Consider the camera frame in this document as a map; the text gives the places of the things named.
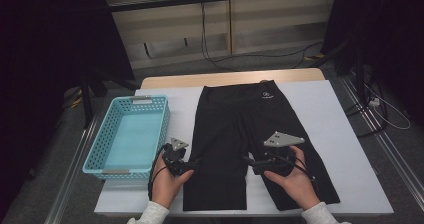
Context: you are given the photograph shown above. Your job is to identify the person's left hand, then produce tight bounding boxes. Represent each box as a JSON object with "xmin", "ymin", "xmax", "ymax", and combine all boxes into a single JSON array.
[{"xmin": 151, "ymin": 152, "xmax": 195, "ymax": 209}]

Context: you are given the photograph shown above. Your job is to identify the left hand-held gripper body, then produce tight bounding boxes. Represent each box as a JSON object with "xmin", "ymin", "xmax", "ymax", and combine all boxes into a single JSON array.
[{"xmin": 162, "ymin": 137, "xmax": 193, "ymax": 178}]

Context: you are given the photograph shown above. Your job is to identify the black hanging wall cable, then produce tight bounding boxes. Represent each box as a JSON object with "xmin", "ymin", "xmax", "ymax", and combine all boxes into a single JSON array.
[{"xmin": 199, "ymin": 2, "xmax": 324, "ymax": 72}]

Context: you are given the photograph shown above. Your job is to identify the left hand-held gripper cable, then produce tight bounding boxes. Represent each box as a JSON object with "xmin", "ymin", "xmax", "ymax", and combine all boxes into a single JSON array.
[{"xmin": 147, "ymin": 143, "xmax": 171, "ymax": 202}]

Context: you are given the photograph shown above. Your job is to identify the black shorts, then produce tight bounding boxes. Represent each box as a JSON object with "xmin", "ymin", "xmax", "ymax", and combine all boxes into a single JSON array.
[{"xmin": 182, "ymin": 79, "xmax": 342, "ymax": 212}]

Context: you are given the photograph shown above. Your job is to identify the light blue plastic basket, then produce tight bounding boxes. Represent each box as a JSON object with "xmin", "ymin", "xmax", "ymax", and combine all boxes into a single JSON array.
[{"xmin": 82, "ymin": 94, "xmax": 171, "ymax": 181}]

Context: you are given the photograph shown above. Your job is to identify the wide black curtain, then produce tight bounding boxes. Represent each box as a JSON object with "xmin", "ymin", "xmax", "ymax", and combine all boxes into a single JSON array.
[{"xmin": 0, "ymin": 0, "xmax": 136, "ymax": 218}]

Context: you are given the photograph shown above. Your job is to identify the black stand with upright pole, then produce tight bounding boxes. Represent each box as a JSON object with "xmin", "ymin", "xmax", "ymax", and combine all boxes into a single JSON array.
[{"xmin": 308, "ymin": 33, "xmax": 368, "ymax": 102}]

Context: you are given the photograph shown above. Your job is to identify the yellow floor cable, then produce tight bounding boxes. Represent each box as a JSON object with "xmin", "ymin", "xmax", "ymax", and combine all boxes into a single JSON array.
[{"xmin": 64, "ymin": 88, "xmax": 84, "ymax": 109}]

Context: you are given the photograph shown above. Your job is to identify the metal floor rail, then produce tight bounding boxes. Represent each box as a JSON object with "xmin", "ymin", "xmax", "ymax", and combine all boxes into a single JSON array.
[
  {"xmin": 44, "ymin": 117, "xmax": 99, "ymax": 224},
  {"xmin": 341, "ymin": 75, "xmax": 424, "ymax": 202}
]

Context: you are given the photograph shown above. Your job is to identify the white floor cable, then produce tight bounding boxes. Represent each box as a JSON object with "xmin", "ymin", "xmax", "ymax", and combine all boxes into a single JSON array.
[{"xmin": 364, "ymin": 83, "xmax": 412, "ymax": 131}]

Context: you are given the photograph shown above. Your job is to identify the person's right hand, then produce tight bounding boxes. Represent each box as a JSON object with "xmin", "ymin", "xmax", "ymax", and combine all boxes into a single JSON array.
[{"xmin": 263, "ymin": 146, "xmax": 322, "ymax": 212}]

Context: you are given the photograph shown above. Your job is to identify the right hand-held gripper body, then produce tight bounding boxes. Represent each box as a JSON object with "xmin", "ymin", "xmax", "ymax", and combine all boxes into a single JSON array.
[{"xmin": 251, "ymin": 130, "xmax": 306, "ymax": 178}]

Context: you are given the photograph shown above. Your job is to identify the wooden table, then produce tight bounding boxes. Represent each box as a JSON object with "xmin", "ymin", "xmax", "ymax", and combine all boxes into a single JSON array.
[{"xmin": 139, "ymin": 67, "xmax": 326, "ymax": 90}]

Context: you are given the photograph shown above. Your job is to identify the hand-held gripper cable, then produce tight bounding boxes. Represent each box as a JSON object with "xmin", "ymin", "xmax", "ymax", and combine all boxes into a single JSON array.
[
  {"xmin": 147, "ymin": 143, "xmax": 171, "ymax": 202},
  {"xmin": 276, "ymin": 152, "xmax": 316, "ymax": 182}
]

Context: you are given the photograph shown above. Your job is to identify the right hand-held gripper cable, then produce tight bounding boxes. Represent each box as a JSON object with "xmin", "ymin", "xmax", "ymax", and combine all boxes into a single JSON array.
[{"xmin": 276, "ymin": 152, "xmax": 316, "ymax": 182}]

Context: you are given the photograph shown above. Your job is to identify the narrow black curtain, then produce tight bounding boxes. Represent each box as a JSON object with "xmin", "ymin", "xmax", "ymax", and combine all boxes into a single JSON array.
[{"xmin": 321, "ymin": 0, "xmax": 424, "ymax": 125}]

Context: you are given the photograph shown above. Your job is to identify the white table cover sheet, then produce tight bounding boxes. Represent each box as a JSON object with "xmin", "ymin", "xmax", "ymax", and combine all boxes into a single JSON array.
[{"xmin": 94, "ymin": 79, "xmax": 394, "ymax": 217}]

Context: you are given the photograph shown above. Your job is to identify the black floor cable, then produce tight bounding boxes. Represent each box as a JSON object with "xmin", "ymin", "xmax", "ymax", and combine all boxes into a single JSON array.
[{"xmin": 344, "ymin": 80, "xmax": 389, "ymax": 138}]

